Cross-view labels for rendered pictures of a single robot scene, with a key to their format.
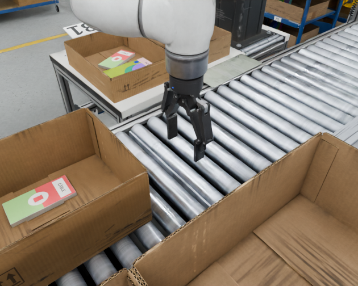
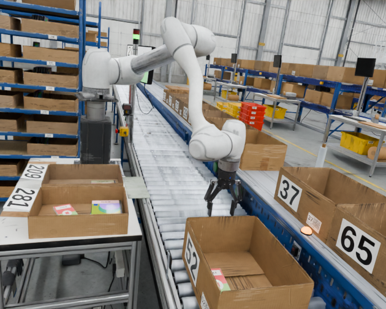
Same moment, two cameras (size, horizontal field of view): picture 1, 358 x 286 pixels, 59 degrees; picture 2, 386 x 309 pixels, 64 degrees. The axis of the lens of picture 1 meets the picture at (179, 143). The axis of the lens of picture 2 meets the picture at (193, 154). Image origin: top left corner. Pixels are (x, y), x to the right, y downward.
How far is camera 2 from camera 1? 125 cm
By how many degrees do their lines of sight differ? 63
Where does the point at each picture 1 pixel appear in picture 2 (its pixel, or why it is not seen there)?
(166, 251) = (326, 203)
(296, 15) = (70, 151)
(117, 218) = (261, 247)
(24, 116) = not seen: outside the picture
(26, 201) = not seen: hidden behind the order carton
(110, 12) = (224, 148)
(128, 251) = not seen: hidden behind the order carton
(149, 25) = (234, 149)
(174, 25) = (241, 146)
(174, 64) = (236, 164)
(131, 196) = (259, 232)
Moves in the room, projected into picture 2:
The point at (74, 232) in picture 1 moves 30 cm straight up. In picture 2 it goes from (275, 254) to (292, 175)
